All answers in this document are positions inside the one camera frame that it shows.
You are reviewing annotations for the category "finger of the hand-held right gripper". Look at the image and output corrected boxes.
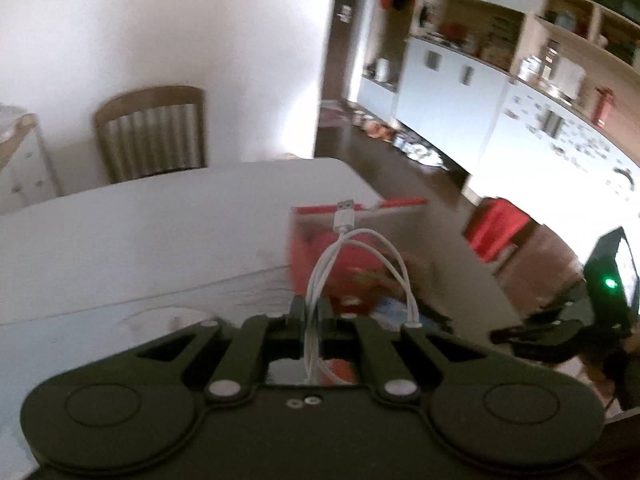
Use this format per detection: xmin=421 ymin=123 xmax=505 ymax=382
xmin=490 ymin=321 xmax=591 ymax=362

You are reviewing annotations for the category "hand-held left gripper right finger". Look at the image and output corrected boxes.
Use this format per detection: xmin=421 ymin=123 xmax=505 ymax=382
xmin=320 ymin=300 xmax=487 ymax=403

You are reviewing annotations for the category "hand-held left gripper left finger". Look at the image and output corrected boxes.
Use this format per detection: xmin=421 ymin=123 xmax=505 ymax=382
xmin=136 ymin=297 xmax=307 ymax=403

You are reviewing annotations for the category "pink strawberry plush toy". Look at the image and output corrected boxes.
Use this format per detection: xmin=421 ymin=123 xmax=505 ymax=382
xmin=300 ymin=230 xmax=406 ymax=311

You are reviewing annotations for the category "white cardboard box red rim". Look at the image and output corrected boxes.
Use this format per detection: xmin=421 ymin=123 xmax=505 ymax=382
xmin=289 ymin=199 xmax=523 ymax=333

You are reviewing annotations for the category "white usb cable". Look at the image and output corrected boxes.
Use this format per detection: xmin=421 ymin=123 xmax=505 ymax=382
xmin=301 ymin=200 xmax=421 ymax=387

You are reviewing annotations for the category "pink towel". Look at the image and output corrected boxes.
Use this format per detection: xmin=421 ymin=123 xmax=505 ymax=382
xmin=500 ymin=222 xmax=581 ymax=313

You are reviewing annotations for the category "wooden chair with draped cloths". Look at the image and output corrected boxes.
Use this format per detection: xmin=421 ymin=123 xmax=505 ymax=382
xmin=462 ymin=197 xmax=587 ymax=322

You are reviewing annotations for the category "red garment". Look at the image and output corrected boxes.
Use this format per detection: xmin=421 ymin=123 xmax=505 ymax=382
xmin=465 ymin=197 xmax=534 ymax=264

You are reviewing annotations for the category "red thermos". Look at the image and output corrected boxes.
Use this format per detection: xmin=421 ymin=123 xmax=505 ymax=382
xmin=595 ymin=86 xmax=616 ymax=127

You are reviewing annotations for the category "row of shoes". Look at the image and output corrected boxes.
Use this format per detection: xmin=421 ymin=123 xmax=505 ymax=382
xmin=350 ymin=109 xmax=448 ymax=168

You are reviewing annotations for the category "red patterned rug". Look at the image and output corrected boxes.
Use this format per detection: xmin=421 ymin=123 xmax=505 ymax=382
xmin=319 ymin=102 xmax=351 ymax=128

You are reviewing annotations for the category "white storage container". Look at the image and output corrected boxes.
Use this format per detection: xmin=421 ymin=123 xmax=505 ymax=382
xmin=550 ymin=57 xmax=587 ymax=98

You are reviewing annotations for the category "brown wooden door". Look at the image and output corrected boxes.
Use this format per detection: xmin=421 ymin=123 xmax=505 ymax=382
xmin=316 ymin=0 xmax=373 ymax=106

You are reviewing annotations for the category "wooden slat-back chair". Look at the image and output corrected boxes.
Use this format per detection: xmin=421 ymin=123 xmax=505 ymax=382
xmin=93 ymin=86 xmax=207 ymax=184

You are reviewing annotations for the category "white drawer cabinet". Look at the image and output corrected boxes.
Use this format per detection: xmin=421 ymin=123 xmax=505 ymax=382
xmin=0 ymin=112 xmax=63 ymax=216

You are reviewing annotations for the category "white wall cupboard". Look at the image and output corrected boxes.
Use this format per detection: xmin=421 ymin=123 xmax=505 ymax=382
xmin=357 ymin=0 xmax=640 ymax=211

